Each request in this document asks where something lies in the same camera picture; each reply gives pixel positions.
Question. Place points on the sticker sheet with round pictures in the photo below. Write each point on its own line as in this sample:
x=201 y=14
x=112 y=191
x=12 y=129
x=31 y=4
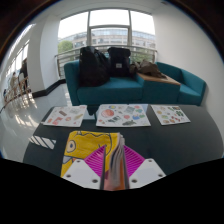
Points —
x=122 y=115

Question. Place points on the metal window railing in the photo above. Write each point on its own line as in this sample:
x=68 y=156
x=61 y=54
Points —
x=68 y=55

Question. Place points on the brown jacket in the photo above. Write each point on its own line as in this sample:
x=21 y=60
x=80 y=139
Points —
x=148 y=69

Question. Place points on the person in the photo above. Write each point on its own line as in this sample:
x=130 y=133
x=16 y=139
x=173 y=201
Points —
x=13 y=81
x=24 y=70

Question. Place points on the sticker sheet with red shapes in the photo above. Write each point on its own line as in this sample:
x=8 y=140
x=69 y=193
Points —
x=65 y=116

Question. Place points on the large black backpack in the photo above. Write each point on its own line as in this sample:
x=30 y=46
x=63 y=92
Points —
x=93 y=66

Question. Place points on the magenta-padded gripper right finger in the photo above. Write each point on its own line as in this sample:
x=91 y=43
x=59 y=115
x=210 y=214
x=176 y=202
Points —
x=138 y=166

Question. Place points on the small sticker sheet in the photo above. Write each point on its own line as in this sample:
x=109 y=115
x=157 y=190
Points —
x=170 y=115

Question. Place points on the wooden sofa table top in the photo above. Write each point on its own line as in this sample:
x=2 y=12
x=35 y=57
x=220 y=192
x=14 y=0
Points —
x=160 y=80

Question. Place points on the orange yellow cartoon print towel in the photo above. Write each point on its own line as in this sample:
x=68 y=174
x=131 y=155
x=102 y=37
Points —
x=83 y=145

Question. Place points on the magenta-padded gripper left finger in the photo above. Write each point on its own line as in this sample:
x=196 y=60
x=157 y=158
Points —
x=88 y=168

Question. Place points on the wooden chairs group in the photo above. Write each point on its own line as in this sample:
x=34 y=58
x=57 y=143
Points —
x=16 y=91

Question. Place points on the black backpack with label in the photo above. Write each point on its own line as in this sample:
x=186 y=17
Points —
x=119 y=61

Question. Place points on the teal sofa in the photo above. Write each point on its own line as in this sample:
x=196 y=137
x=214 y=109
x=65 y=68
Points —
x=113 y=91

